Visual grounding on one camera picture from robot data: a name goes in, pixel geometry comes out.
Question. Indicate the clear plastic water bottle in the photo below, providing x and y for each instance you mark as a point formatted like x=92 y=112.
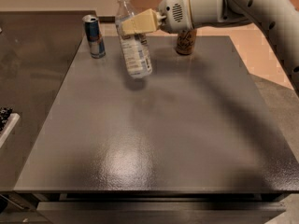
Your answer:
x=134 y=48

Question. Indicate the brown la croix can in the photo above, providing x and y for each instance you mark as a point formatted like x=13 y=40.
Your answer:
x=186 y=42

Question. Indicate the blue red bull can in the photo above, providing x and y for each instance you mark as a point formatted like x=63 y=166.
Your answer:
x=94 y=36

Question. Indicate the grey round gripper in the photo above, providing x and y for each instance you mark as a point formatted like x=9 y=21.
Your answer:
x=173 y=13

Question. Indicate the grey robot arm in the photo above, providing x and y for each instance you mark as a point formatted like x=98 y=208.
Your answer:
x=278 y=20

